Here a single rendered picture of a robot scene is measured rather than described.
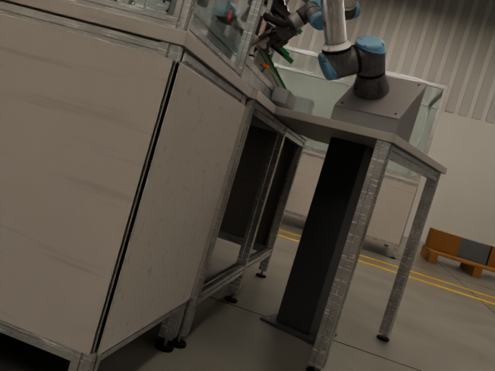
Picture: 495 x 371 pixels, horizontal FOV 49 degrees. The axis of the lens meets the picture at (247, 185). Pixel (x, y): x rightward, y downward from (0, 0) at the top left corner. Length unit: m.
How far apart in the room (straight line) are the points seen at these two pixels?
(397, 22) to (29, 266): 10.47
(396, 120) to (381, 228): 4.16
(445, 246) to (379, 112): 5.61
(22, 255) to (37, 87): 0.36
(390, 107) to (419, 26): 9.07
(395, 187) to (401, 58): 5.22
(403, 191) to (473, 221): 4.91
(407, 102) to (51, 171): 1.52
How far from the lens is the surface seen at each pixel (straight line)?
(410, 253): 2.67
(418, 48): 11.24
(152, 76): 1.14
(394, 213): 6.31
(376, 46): 2.25
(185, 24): 1.18
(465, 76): 11.25
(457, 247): 7.79
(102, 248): 1.17
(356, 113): 2.28
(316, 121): 1.95
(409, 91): 2.38
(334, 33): 2.19
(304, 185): 6.31
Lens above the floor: 0.66
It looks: 3 degrees down
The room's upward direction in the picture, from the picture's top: 16 degrees clockwise
